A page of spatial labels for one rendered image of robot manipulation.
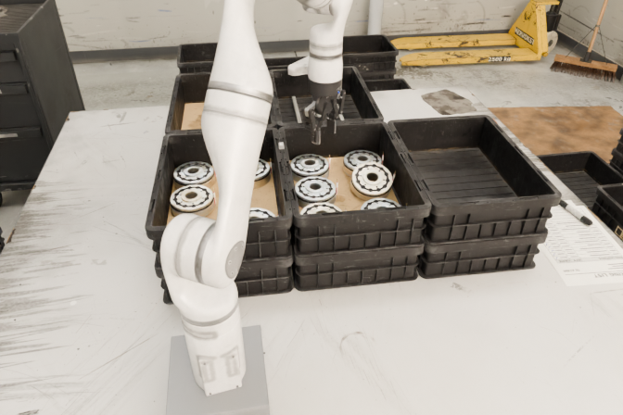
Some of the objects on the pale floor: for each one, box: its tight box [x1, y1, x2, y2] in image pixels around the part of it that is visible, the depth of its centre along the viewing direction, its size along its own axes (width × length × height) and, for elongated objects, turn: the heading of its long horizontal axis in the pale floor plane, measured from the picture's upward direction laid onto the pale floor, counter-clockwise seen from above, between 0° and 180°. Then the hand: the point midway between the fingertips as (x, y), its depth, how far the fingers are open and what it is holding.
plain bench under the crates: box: [0, 85, 623, 415], centre depth 159 cm, size 160×160×70 cm
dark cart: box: [0, 0, 85, 207], centre depth 252 cm, size 60×45×90 cm
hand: (324, 132), depth 118 cm, fingers open, 5 cm apart
